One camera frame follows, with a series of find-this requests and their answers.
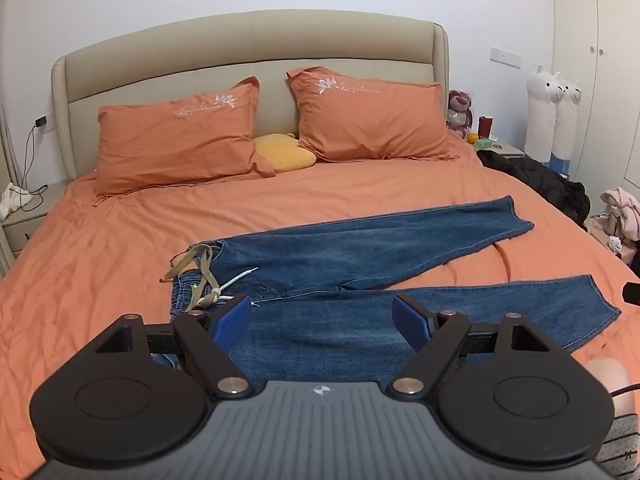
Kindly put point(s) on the black wall charger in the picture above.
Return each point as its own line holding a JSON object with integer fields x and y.
{"x": 40, "y": 121}

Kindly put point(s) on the person's bare knee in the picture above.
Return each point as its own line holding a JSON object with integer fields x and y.
{"x": 607, "y": 375}

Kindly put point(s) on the white wall switch panel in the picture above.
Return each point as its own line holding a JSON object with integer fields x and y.
{"x": 506, "y": 57}

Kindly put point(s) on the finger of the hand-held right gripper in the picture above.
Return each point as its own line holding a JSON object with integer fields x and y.
{"x": 632, "y": 293}

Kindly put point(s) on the beige nightstand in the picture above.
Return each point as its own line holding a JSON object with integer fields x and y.
{"x": 510, "y": 150}
{"x": 30, "y": 227}

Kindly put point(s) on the blue denim pants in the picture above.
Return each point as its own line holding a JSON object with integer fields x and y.
{"x": 350, "y": 255}

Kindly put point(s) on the pile of pink clothes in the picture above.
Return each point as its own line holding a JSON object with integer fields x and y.
{"x": 622, "y": 210}

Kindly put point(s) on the beige padded headboard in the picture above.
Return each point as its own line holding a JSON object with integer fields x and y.
{"x": 200, "y": 50}

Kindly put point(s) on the red cup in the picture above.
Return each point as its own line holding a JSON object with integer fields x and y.
{"x": 485, "y": 127}

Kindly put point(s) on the green box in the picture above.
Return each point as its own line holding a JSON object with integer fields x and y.
{"x": 486, "y": 143}

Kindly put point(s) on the cream wardrobe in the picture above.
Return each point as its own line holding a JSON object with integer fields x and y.
{"x": 610, "y": 35}

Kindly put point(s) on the white crumpled cloth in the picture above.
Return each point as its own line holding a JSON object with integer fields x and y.
{"x": 12, "y": 202}

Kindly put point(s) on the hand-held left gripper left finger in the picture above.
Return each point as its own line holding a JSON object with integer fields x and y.
{"x": 232, "y": 320}

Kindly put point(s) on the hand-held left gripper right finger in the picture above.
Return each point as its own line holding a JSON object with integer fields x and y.
{"x": 410, "y": 320}

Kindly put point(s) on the white alpaca plush toy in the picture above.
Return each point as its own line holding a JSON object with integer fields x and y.
{"x": 542, "y": 115}
{"x": 567, "y": 130}

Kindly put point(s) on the orange bed sheet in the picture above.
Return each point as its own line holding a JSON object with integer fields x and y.
{"x": 100, "y": 260}

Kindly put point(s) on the orange embroidered pillow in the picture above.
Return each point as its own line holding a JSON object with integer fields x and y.
{"x": 175, "y": 145}
{"x": 375, "y": 120}

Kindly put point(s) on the orange fruit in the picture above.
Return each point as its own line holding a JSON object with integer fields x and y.
{"x": 472, "y": 137}

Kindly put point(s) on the pink plush bear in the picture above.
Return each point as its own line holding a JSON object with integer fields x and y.
{"x": 459, "y": 110}

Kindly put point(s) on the beige cloth belt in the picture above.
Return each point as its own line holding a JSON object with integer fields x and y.
{"x": 197, "y": 260}

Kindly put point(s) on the striped grey shorts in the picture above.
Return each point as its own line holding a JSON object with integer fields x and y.
{"x": 620, "y": 447}

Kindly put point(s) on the yellow cushion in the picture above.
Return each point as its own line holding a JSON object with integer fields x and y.
{"x": 285, "y": 155}

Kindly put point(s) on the black jacket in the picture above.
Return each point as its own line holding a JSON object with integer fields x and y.
{"x": 545, "y": 180}

